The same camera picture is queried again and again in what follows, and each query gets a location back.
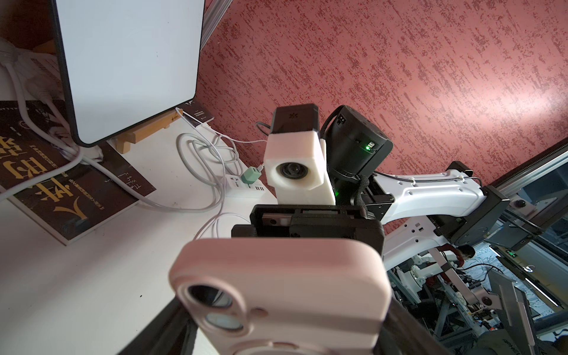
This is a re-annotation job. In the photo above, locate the thick white power cord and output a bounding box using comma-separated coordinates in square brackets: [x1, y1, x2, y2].
[0, 57, 243, 214]

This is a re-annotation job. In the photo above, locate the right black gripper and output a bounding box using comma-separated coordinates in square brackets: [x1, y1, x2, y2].
[231, 204, 385, 255]

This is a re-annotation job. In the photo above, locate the white light panel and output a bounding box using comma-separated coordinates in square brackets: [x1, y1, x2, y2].
[51, 0, 205, 147]

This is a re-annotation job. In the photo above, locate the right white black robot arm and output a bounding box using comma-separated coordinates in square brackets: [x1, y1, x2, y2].
[232, 104, 509, 269]

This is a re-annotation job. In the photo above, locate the black book gold lettering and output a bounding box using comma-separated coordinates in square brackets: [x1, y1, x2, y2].
[1, 101, 156, 245]

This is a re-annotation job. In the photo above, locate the small black booklet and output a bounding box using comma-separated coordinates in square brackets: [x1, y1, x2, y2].
[178, 100, 214, 127]

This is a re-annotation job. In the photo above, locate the wooden panel stand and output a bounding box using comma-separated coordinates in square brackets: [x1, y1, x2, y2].
[114, 109, 180, 154]

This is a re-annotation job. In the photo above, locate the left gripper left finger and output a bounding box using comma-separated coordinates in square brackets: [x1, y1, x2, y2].
[119, 298, 198, 354]

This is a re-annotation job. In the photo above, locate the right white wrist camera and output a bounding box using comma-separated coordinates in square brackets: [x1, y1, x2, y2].
[263, 104, 336, 206]

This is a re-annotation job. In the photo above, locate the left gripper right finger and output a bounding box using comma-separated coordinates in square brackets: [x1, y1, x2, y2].
[377, 297, 450, 354]

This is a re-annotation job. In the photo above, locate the white power strip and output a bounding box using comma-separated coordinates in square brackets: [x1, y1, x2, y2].
[221, 175, 277, 205]

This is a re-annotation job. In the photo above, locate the phone white cable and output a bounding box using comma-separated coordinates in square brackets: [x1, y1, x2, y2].
[192, 212, 251, 241]

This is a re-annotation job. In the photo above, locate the green charger plug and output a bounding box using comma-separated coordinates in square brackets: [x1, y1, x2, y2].
[241, 166, 263, 185]

